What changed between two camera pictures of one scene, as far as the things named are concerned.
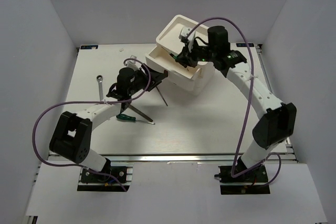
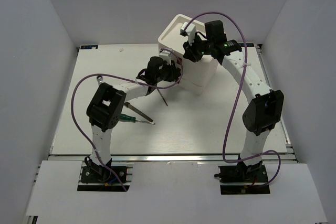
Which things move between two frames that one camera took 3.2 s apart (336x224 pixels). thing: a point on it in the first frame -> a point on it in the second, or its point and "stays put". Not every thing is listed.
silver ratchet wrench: (100, 78) stays put
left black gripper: (156, 78) -> (174, 73)
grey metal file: (140, 113) stays put
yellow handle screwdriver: (162, 97) stays put
